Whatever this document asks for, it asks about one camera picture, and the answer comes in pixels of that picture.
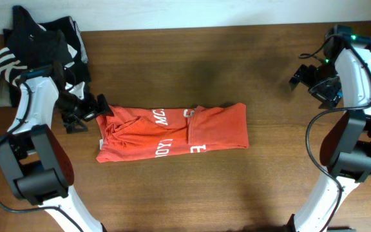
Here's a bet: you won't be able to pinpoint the orange t-shirt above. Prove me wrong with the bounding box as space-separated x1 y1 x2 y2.
97 103 249 163

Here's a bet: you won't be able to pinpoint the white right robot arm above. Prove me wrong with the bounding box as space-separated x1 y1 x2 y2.
284 24 371 231

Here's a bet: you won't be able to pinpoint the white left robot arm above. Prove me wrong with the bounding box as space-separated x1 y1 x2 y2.
0 65 111 231

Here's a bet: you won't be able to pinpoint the black t-shirt white letters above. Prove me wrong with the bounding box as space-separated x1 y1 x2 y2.
0 5 91 107

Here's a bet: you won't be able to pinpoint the folded grey garment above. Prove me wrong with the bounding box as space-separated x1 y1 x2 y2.
0 79 12 108

